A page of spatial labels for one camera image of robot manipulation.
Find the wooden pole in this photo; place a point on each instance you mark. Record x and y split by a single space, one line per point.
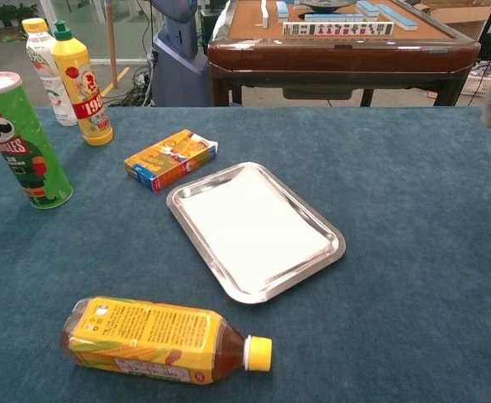
111 46

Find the tea bottle yellow label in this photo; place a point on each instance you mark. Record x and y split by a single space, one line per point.
144 336

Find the blue table cloth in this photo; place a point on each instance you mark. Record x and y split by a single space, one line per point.
396 315

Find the blue-backed mahjong tile row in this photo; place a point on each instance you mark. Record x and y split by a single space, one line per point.
333 17
282 12
367 8
396 17

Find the white bottle yellow cap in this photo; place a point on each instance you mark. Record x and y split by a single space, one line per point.
43 63

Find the blue-grey machine base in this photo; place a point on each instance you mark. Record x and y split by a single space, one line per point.
178 71

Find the white plastic basket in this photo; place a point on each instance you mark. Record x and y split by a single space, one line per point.
473 86

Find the white paper sheet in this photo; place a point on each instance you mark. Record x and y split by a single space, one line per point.
249 231

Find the brown mahjong table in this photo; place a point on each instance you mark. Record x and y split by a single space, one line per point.
337 59

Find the yellow bottle green cap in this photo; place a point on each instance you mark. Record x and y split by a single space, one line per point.
85 96

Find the green Pringles can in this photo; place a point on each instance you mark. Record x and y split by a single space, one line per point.
22 147

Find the face-up mahjong tile row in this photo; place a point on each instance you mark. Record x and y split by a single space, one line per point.
337 28

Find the silver metal tray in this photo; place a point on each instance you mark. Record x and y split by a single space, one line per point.
337 247

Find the green potted plants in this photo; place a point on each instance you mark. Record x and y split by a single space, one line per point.
10 14

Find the yellow snack box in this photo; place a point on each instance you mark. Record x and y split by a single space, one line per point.
169 161

